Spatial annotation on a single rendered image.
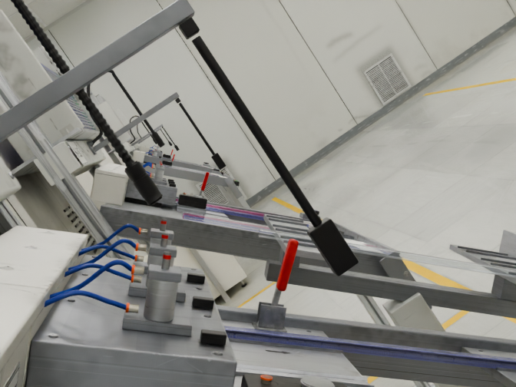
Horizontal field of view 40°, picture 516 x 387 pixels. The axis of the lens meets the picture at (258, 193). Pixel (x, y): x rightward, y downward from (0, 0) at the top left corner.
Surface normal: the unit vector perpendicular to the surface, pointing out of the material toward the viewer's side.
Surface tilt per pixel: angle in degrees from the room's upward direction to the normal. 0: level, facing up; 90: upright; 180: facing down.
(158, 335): 43
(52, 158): 90
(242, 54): 90
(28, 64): 90
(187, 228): 90
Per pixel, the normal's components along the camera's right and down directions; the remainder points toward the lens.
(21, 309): 0.15, -0.99
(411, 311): 0.08, 0.11
